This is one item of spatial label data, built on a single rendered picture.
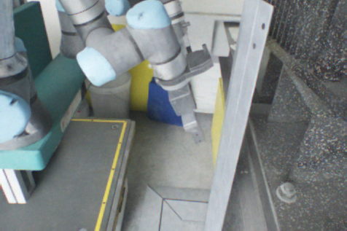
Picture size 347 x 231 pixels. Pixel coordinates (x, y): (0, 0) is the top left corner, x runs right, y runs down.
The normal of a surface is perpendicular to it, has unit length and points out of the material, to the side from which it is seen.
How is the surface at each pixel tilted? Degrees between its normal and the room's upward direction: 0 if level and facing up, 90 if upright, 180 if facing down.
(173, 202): 7
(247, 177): 0
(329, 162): 90
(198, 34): 90
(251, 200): 0
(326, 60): 90
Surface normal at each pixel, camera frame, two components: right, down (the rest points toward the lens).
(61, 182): 0.04, -0.84
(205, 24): -0.08, 0.53
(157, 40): 0.40, 0.51
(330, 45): -0.99, 0.02
